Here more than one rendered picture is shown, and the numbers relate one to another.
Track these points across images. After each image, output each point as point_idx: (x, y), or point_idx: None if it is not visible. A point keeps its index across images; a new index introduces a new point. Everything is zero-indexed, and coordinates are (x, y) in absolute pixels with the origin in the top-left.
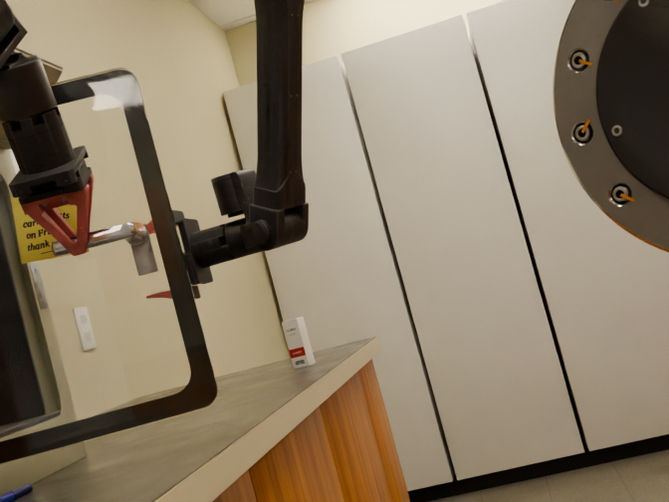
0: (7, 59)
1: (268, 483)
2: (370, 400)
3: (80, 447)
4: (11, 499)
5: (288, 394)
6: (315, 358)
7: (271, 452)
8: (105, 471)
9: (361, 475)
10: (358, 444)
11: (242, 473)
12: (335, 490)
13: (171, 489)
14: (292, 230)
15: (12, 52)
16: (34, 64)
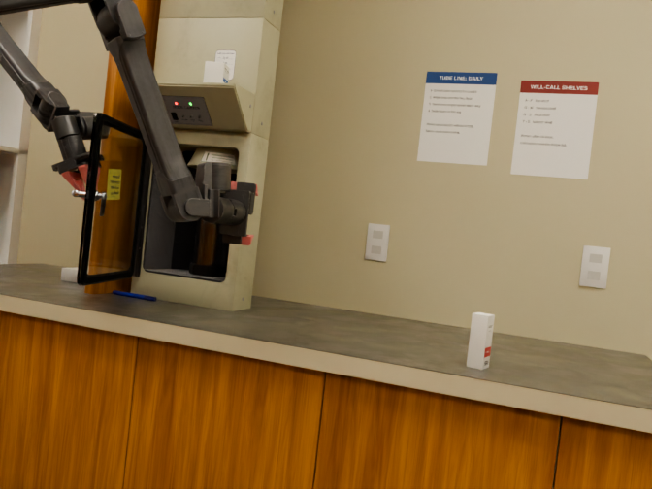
0: (51, 119)
1: (158, 360)
2: (589, 473)
3: (228, 305)
4: (141, 298)
5: (235, 333)
6: (563, 380)
7: (178, 349)
8: (141, 305)
9: (408, 488)
10: (437, 466)
11: (90, 327)
12: (297, 442)
13: (26, 299)
14: (172, 211)
15: (52, 116)
16: (52, 120)
